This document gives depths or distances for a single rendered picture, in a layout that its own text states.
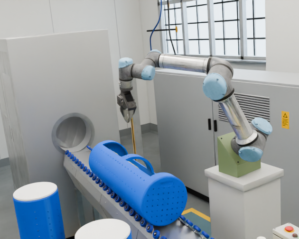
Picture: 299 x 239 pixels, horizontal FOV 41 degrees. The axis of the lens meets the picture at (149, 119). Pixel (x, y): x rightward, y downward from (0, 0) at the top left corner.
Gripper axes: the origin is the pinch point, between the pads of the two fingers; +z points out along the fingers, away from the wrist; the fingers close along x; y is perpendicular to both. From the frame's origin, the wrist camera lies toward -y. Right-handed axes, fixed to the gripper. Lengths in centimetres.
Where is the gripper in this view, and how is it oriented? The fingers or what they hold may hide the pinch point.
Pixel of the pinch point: (128, 121)
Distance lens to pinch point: 222.2
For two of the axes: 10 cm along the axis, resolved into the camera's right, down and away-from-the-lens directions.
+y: -4.5, -4.1, 7.9
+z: 0.0, 8.9, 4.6
